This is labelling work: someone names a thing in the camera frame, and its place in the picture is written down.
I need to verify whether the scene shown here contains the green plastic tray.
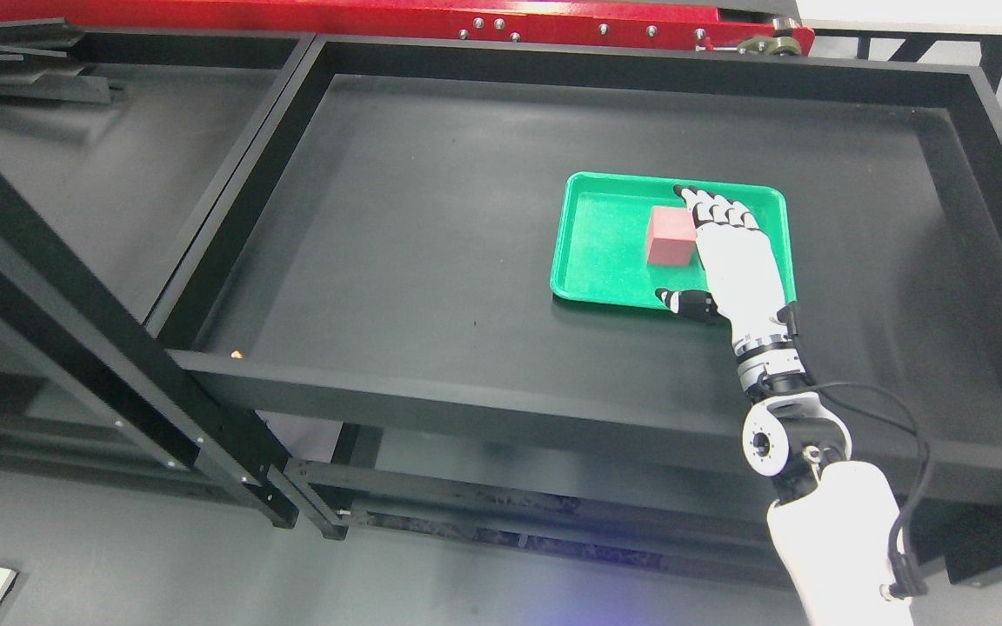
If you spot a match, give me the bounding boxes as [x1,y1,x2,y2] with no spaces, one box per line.
[550,171,797,310]

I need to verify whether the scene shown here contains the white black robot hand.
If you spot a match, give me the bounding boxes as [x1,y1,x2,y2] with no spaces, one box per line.
[673,183,790,346]

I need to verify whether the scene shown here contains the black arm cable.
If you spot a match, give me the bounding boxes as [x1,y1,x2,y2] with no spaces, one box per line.
[779,303,932,601]

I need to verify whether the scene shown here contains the black metal shelf left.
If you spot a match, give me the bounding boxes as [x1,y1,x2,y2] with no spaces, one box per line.
[0,13,337,536]

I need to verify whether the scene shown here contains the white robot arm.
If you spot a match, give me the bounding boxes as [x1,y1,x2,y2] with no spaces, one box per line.
[734,333,913,625]

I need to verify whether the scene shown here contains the pink foam block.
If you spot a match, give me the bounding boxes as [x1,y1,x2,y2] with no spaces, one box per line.
[645,205,697,267]

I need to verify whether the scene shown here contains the black metal shelf right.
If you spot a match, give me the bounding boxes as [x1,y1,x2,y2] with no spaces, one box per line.
[170,38,1002,586]

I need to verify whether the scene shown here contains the black metal shelf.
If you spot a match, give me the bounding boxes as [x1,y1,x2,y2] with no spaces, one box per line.
[0,13,337,536]
[170,38,1002,586]

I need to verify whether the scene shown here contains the red conveyor frame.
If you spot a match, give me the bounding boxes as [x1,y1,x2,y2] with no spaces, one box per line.
[0,1,816,53]

